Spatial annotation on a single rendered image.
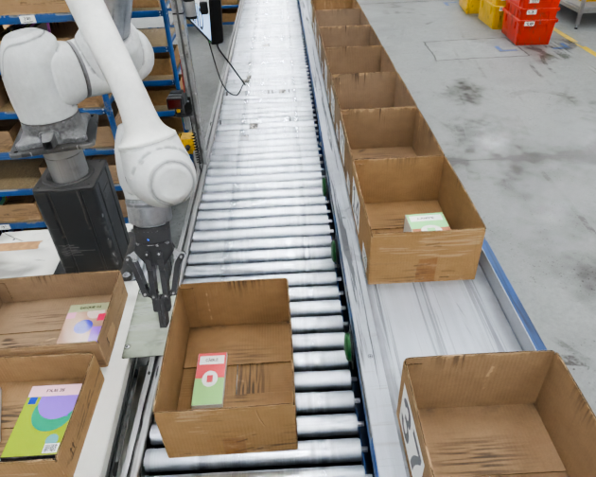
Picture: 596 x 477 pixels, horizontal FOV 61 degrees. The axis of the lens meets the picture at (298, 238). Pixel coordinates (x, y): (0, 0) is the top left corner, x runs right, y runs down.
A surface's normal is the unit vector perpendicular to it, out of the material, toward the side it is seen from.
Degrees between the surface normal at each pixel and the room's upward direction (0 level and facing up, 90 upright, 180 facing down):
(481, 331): 0
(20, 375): 89
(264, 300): 90
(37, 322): 2
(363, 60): 89
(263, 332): 1
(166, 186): 81
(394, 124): 90
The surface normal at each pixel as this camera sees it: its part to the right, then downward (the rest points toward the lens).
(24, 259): -0.04, -0.80
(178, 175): 0.49, 0.38
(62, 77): 0.67, 0.38
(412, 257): 0.03, 0.61
